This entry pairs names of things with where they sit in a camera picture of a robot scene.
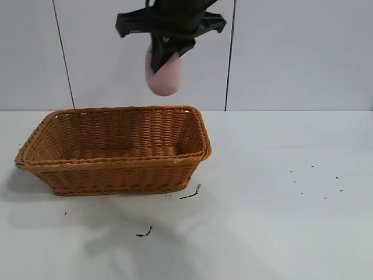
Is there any brown woven wicker basket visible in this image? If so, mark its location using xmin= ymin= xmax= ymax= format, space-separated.
xmin=15 ymin=105 xmax=213 ymax=197

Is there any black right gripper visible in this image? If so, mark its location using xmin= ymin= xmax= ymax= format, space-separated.
xmin=115 ymin=0 xmax=228 ymax=74

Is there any pink peach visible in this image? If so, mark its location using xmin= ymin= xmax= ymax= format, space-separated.
xmin=145 ymin=46 xmax=185 ymax=96

